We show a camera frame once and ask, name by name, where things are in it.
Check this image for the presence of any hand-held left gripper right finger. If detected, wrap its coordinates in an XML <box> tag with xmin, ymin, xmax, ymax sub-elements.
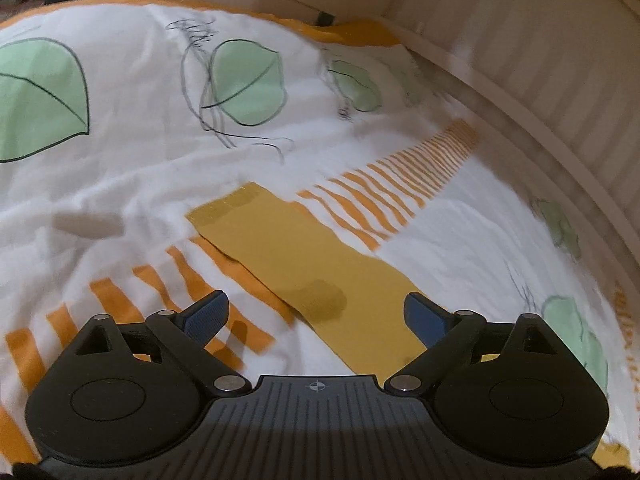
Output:
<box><xmin>384</xmin><ymin>291</ymin><xmax>557</xmax><ymax>396</ymax></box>

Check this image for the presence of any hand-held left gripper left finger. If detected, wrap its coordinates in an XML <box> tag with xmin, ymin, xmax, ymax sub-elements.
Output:
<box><xmin>75</xmin><ymin>290</ymin><xmax>252</xmax><ymax>398</ymax></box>

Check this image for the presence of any mustard yellow knit garment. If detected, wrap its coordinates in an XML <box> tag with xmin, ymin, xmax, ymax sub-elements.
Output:
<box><xmin>185</xmin><ymin>181</ymin><xmax>632</xmax><ymax>472</ymax></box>

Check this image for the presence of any white leaf-print bed cover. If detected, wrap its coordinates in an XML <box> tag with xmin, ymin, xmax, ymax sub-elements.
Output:
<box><xmin>0</xmin><ymin>2</ymin><xmax>640</xmax><ymax>467</ymax></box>

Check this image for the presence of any orange bed sheet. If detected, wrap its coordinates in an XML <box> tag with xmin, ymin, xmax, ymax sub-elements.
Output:
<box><xmin>0</xmin><ymin>0</ymin><xmax>402</xmax><ymax>47</ymax></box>

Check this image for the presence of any white wooden bed frame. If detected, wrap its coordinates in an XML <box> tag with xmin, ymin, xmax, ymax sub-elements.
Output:
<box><xmin>85</xmin><ymin>0</ymin><xmax>640</xmax><ymax>241</ymax></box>

